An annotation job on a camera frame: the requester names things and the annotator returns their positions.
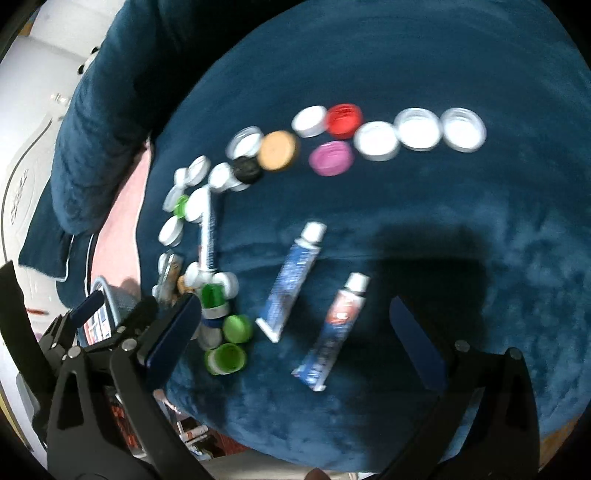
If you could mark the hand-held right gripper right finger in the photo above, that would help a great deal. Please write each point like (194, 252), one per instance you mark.
(415, 346)

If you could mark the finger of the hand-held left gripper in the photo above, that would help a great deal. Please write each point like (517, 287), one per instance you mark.
(87, 307)
(138, 314)

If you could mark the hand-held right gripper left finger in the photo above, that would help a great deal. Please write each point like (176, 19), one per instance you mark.
(175, 327)

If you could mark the grey mesh basket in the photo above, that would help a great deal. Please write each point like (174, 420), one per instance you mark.
(122, 297)

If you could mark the blue red ointment tube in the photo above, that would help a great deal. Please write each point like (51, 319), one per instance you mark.
(332, 332)

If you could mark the silver box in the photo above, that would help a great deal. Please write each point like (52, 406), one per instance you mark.
(168, 277)

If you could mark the pink sheet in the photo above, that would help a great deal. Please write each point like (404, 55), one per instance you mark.
(120, 221)

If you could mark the thin white ointment tube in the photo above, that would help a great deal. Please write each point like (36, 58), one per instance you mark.
(207, 230)

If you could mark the blue plush blanket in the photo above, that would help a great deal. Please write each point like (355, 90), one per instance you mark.
(415, 230)

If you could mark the blue and white ointment tube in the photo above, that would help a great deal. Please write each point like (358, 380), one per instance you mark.
(291, 281)

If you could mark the black bottle cap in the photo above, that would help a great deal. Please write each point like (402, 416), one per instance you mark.
(248, 170)

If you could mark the white appliance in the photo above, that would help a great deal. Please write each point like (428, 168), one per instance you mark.
(37, 138)

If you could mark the dark blue quilt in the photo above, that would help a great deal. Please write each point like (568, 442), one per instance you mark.
(101, 115)

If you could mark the gold bottle cap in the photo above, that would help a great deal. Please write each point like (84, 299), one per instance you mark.
(278, 151)

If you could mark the pink bottle cap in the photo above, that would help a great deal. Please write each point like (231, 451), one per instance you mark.
(332, 158)

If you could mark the group of white bottle caps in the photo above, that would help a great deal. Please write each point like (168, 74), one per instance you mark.
(464, 129)

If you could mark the red bottle cap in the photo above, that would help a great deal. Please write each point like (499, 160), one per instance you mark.
(344, 121)

